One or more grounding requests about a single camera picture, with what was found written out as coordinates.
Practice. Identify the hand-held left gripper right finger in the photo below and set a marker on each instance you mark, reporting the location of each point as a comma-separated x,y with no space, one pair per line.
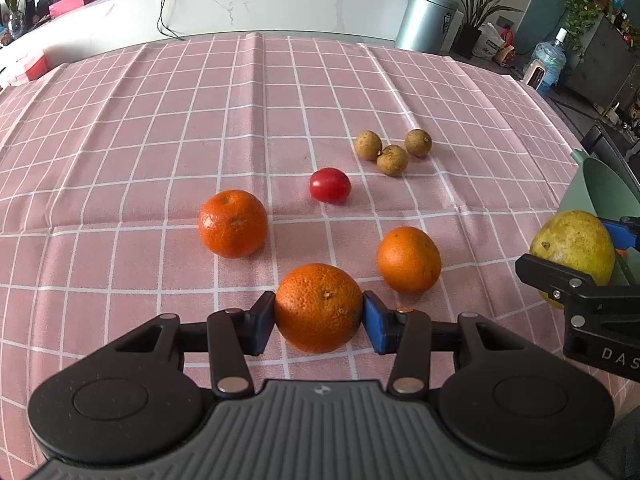
375,322

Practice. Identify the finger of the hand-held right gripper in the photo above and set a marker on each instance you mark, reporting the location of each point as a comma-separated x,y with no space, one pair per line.
550,275
625,235

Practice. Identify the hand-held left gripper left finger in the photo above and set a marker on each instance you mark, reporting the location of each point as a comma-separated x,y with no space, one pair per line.
260,322

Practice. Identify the orange mandarin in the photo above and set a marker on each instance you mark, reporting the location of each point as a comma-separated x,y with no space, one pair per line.
233,223
620,254
318,307
409,260

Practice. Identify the yellow-green pear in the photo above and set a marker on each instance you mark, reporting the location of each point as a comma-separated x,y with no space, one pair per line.
575,247

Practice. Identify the green bowl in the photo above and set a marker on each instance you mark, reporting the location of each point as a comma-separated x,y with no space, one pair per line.
600,185

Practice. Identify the red cherry tomato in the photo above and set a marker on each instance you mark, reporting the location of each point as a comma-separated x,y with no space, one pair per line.
329,186

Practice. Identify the brown longan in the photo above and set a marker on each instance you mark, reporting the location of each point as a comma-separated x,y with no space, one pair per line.
418,142
392,160
368,145

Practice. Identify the black wooden chair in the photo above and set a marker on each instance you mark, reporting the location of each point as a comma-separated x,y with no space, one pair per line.
612,152

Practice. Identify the grey cabinet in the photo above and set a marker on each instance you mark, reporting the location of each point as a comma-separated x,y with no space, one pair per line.
607,65

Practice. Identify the white pink small appliance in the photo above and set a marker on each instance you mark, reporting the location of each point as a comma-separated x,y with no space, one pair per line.
535,74

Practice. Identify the large blue water bottle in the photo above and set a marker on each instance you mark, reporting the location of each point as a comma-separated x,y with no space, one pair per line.
550,60

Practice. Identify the red orange small object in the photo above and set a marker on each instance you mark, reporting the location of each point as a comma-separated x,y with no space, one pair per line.
506,54

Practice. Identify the pink checked tablecloth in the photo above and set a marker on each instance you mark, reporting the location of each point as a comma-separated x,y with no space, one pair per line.
150,135

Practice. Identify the hanging green pothos plant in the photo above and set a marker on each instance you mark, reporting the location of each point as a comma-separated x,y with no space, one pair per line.
585,5

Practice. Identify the white plastic bag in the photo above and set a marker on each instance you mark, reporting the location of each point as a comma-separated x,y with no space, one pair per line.
487,40

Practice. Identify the potted plant black pot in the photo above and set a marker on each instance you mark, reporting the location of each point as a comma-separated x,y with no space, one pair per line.
467,35

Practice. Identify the grey metal trash can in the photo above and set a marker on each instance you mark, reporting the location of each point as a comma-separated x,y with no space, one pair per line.
425,20

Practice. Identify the white marble tv console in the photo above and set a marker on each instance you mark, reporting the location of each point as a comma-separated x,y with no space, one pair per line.
225,5

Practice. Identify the red and white box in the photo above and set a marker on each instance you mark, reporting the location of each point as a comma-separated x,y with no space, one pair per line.
27,67

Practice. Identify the pink box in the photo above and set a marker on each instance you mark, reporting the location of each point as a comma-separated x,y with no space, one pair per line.
70,2

